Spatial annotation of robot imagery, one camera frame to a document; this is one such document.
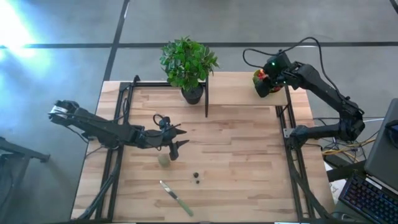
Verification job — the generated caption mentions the brown green kiwi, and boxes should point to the brown green kiwi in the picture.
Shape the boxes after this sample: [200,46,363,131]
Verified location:
[157,154,172,168]

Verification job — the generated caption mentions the grey laptop backlit keyboard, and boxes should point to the grey laptop backlit keyboard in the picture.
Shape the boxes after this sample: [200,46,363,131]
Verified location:
[338,98,398,224]

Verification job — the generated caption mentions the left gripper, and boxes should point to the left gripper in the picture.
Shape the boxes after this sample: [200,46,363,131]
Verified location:
[144,116,190,161]

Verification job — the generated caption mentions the black metal stand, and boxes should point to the black metal stand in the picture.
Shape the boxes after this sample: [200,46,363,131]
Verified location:
[0,136,51,224]

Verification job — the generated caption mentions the yellow cable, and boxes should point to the yellow cable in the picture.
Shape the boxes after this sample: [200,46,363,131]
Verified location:
[322,138,377,156]

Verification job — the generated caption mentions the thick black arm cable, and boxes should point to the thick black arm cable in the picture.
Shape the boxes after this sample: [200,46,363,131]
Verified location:
[121,96,132,124]
[278,36,349,103]

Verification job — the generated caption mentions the thin black cable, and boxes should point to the thin black cable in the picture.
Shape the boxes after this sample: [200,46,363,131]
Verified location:
[65,124,106,158]

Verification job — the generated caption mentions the wooden shelf black metal legs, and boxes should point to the wooden shelf black metal legs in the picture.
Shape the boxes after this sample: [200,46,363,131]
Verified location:
[204,67,289,118]

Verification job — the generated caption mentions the white paper sheet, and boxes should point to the white paper sheet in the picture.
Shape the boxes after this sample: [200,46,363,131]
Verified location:
[328,179,346,205]

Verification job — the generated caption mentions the black box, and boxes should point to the black box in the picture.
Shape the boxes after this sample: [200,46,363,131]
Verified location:
[323,154,345,169]

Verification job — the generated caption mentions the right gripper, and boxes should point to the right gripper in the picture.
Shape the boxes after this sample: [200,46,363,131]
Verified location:
[254,51,293,98]

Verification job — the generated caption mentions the potted green plant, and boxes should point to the potted green plant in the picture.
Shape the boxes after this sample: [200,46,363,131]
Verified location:
[159,36,220,106]

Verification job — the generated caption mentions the black camera cable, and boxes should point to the black camera cable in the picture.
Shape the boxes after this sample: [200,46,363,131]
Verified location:
[152,113,167,128]

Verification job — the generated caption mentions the green plastic colander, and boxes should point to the green plastic colander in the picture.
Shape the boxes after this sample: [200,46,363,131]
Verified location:
[251,68,285,96]

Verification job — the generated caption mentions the knife with green handle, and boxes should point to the knife with green handle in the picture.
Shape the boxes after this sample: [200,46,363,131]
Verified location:
[159,179,195,218]

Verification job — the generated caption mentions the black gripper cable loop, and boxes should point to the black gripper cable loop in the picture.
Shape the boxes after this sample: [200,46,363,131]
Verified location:
[242,48,271,69]

